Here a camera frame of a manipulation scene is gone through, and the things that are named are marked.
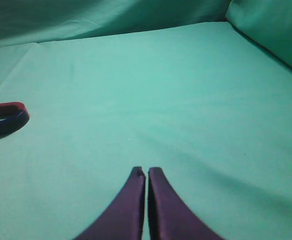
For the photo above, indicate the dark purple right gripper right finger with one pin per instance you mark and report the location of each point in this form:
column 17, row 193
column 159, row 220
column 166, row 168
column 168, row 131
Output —
column 169, row 218

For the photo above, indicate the red and blue oval magnet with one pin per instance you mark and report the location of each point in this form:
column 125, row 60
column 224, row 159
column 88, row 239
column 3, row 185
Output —
column 13, row 116

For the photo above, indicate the green cloth table cover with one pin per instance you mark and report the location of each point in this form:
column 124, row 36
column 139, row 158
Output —
column 201, row 101

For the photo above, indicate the green cloth backdrop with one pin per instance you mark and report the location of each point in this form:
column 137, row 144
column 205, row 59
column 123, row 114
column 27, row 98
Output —
column 266, row 22

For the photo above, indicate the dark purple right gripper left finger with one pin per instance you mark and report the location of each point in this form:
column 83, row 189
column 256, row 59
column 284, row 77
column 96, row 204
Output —
column 123, row 219

